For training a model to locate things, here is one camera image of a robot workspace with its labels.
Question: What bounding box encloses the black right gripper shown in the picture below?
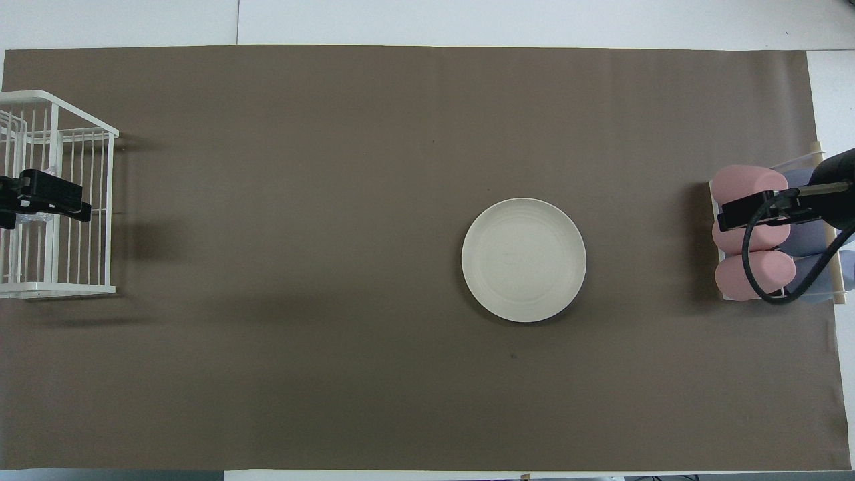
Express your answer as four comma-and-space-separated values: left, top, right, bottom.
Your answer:
718, 189, 814, 234

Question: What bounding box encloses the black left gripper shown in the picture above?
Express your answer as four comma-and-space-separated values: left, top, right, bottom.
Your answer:
0, 169, 92, 230

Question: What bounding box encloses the cream round plate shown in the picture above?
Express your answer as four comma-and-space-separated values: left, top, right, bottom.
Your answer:
461, 198, 588, 323

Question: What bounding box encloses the pink plastic cup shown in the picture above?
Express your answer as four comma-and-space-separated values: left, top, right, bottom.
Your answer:
715, 251, 797, 301
710, 165, 790, 208
712, 220, 791, 256

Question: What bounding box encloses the blue plastic cup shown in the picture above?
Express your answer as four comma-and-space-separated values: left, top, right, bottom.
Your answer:
782, 167, 826, 194
778, 222, 846, 258
788, 251, 855, 305

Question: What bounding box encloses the cup rack with wooden rod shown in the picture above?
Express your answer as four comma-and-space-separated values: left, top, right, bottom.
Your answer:
708, 140, 848, 306

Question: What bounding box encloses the brown table mat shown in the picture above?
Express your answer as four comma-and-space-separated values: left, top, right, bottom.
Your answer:
0, 45, 852, 472

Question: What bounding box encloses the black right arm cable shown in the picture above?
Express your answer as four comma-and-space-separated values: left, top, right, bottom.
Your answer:
741, 189, 855, 305

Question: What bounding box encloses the white wire dish rack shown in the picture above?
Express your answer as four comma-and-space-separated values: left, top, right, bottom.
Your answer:
0, 90, 120, 299

